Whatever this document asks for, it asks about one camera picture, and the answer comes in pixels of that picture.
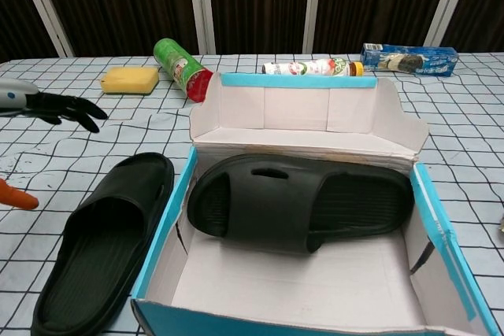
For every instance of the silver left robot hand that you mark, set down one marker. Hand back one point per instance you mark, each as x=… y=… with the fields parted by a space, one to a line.
x=15 y=96

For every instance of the black slide sandal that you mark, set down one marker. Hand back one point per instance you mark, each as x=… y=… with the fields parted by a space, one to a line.
x=275 y=210
x=98 y=253

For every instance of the light blue shoe box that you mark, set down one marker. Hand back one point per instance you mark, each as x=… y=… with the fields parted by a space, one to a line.
x=295 y=292

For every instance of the yellow sponge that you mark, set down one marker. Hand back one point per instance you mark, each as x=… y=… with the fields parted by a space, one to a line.
x=128 y=80

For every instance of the green chips can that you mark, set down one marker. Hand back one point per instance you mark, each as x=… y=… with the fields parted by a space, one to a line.
x=177 y=62

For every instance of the white label drink bottle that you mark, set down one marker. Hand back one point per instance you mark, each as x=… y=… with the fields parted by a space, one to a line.
x=307 y=67

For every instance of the blue cookie package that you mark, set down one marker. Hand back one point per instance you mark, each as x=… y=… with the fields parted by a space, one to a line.
x=409 y=60

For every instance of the gold red snack packet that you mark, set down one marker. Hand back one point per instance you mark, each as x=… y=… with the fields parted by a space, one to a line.
x=502 y=226

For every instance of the dark folding screen white frame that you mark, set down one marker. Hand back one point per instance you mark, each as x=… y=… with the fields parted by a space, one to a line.
x=118 y=5

